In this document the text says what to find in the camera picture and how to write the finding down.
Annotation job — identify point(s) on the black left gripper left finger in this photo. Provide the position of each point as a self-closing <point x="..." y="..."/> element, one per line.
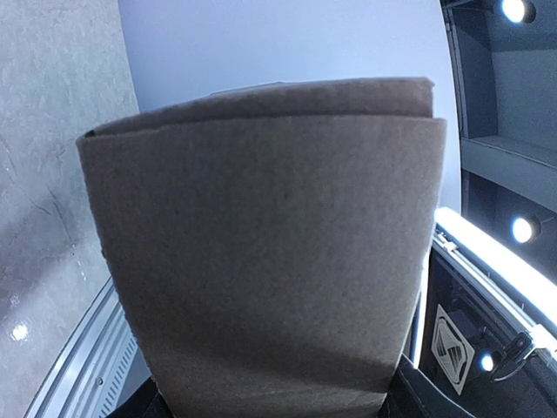
<point x="145" y="402"/>

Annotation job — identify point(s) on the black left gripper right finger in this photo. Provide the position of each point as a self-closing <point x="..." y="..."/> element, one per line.
<point x="412" y="395"/>

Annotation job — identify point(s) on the brown cardboard box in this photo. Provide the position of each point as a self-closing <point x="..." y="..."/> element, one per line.
<point x="267" y="244"/>

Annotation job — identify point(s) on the ceiling spot light lower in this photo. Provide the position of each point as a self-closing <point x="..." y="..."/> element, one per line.
<point x="488" y="362"/>

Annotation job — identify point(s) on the ceiling spot light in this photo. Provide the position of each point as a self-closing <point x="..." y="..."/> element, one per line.
<point x="488" y="362"/>
<point x="525" y="229"/>
<point x="519" y="11"/>

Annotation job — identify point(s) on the white led strip light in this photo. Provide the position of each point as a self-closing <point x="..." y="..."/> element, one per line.
<point x="524" y="297"/>

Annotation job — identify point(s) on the ceiling spot light middle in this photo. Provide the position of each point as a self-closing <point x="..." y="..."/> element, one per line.
<point x="525" y="229"/>

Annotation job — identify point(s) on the ceiling spot light upper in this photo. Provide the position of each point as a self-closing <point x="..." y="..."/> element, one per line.
<point x="519" y="11"/>

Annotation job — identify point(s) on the front aluminium frame rail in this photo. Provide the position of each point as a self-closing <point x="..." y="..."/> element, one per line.
<point x="99" y="368"/>

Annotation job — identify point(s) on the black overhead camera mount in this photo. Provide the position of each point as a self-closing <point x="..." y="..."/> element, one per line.
<point x="524" y="357"/>

